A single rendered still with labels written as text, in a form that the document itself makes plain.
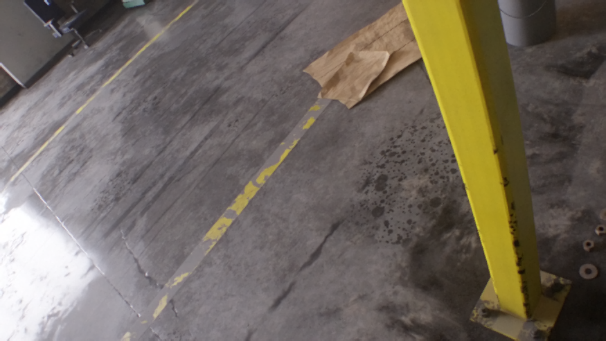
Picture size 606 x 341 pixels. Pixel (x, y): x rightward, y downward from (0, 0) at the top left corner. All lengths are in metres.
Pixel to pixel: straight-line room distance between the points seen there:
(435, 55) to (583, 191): 1.07
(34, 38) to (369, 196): 7.15
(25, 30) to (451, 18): 7.89
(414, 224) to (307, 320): 0.53
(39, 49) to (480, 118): 7.90
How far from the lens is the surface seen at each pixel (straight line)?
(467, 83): 0.69
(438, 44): 0.66
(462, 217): 1.62
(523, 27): 2.22
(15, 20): 8.25
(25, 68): 8.25
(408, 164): 1.85
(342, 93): 2.38
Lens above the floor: 1.31
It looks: 39 degrees down
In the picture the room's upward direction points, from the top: 35 degrees counter-clockwise
